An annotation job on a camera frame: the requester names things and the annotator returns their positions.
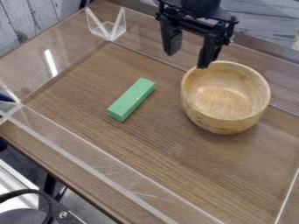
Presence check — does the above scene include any black table leg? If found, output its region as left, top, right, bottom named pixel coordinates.
left=43, top=174, right=58, bottom=196

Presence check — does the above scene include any blue object at edge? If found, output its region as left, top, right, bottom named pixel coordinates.
left=0, top=93, right=15, bottom=102

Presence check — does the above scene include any green rectangular block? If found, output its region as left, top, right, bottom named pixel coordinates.
left=107, top=78, right=155, bottom=122

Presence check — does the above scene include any light wooden bowl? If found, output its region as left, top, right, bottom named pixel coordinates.
left=182, top=60, right=271, bottom=135

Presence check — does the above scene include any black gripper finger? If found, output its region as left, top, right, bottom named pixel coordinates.
left=160, top=17, right=183, bottom=56
left=198, top=33, right=223, bottom=69

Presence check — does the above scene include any black cable loop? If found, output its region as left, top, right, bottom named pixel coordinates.
left=0, top=188, right=55, bottom=224

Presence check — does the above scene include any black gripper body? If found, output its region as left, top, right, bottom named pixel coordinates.
left=155, top=0, right=239, bottom=46

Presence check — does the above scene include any clear acrylic tray wall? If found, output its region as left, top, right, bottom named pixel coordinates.
left=0, top=3, right=299, bottom=224

